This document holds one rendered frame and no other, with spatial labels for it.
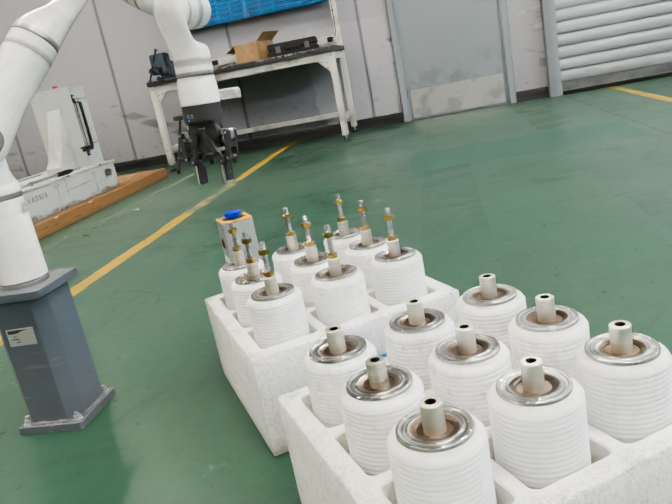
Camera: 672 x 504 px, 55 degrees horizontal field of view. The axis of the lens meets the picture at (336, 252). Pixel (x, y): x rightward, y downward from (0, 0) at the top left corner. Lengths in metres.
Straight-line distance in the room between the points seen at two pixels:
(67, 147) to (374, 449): 4.18
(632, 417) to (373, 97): 5.47
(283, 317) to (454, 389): 0.40
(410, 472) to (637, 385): 0.26
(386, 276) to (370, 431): 0.48
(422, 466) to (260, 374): 0.50
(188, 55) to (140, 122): 5.45
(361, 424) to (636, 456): 0.27
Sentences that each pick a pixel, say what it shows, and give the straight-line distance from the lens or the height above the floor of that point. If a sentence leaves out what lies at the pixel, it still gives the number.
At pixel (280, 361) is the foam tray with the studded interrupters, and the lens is 1.06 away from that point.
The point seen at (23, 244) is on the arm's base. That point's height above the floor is 0.38.
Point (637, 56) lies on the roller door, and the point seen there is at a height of 0.21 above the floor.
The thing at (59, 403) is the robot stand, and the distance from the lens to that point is 1.44.
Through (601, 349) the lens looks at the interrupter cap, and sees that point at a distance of 0.76.
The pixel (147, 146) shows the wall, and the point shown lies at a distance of 6.70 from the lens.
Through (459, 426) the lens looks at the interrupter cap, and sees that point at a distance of 0.64.
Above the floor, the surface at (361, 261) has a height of 0.23.
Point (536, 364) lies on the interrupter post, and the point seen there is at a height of 0.28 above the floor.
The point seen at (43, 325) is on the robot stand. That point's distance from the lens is 1.39.
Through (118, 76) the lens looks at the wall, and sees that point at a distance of 6.74.
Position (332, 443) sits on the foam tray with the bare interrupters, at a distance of 0.79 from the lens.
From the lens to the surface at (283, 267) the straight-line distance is 1.33.
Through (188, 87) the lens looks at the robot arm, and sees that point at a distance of 1.25.
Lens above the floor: 0.60
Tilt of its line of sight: 16 degrees down
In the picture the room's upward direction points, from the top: 11 degrees counter-clockwise
